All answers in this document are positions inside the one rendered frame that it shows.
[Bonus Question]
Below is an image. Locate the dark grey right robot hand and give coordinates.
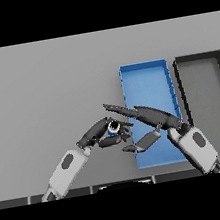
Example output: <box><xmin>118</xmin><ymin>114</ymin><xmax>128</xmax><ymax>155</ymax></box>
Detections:
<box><xmin>102</xmin><ymin>90</ymin><xmax>194</xmax><ymax>157</ymax></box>

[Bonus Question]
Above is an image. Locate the blue bin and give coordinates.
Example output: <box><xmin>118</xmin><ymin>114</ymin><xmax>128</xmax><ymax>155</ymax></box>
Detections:
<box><xmin>117</xmin><ymin>57</ymin><xmax>191</xmax><ymax>172</ymax></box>

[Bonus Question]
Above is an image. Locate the blue pipe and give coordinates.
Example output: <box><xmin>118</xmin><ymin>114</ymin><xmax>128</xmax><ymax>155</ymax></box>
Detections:
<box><xmin>105</xmin><ymin>120</ymin><xmax>122</xmax><ymax>139</ymax></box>

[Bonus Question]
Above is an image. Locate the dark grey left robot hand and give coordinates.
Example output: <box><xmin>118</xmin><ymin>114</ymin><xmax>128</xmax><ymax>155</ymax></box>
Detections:
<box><xmin>72</xmin><ymin>111</ymin><xmax>138</xmax><ymax>153</ymax></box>

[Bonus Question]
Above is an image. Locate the dark grey bin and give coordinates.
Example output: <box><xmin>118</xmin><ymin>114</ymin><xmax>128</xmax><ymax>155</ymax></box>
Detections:
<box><xmin>171</xmin><ymin>49</ymin><xmax>220</xmax><ymax>161</ymax></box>

